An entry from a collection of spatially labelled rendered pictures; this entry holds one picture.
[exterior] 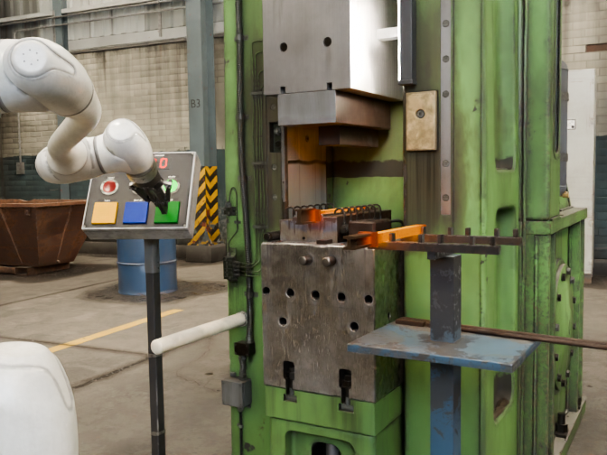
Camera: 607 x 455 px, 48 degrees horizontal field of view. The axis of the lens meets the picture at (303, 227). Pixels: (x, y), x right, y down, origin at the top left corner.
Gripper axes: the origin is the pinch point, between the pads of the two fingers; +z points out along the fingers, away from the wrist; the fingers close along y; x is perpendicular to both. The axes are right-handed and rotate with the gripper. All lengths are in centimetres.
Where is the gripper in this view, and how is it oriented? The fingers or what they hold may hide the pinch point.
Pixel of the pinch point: (162, 205)
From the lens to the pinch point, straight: 212.8
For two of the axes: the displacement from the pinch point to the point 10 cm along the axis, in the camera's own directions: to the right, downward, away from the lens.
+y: 10.0, -0.1, -0.8
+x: 0.3, -9.0, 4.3
